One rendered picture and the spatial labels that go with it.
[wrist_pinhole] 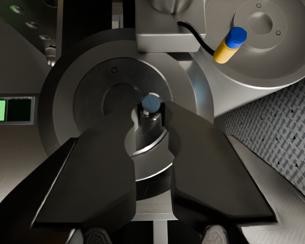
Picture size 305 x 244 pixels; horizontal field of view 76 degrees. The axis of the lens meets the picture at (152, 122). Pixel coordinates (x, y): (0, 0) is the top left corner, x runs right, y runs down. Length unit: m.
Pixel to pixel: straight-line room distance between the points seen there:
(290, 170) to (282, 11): 0.16
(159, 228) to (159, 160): 0.39
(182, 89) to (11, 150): 0.50
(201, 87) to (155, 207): 0.38
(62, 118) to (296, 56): 0.21
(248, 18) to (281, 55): 0.04
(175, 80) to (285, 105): 0.15
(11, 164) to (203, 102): 0.50
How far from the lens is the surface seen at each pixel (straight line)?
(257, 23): 0.22
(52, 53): 0.58
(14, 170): 0.59
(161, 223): 0.53
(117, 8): 0.63
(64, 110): 0.17
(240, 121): 0.37
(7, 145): 0.60
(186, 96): 0.16
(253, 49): 0.20
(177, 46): 0.16
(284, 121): 0.27
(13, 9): 0.48
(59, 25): 0.21
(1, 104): 0.61
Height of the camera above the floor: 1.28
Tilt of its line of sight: 7 degrees down
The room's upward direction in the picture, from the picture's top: 179 degrees clockwise
